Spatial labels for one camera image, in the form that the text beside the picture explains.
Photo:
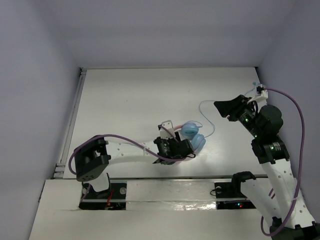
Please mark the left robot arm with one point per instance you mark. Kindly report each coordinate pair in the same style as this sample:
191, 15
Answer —
90, 160

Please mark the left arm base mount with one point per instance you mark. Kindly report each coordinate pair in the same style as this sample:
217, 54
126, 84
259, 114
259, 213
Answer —
112, 199

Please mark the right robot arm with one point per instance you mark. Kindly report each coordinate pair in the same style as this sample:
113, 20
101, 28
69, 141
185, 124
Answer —
283, 209

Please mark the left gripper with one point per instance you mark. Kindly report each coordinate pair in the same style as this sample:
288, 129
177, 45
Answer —
180, 148

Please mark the aluminium side rail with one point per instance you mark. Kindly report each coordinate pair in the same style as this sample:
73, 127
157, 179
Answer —
62, 160

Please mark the blue pink cat-ear headphones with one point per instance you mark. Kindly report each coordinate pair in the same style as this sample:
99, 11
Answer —
190, 131

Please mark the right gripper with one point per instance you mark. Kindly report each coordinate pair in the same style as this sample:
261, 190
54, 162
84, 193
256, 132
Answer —
233, 107

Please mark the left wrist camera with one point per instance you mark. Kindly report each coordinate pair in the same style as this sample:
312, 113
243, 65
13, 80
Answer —
166, 130

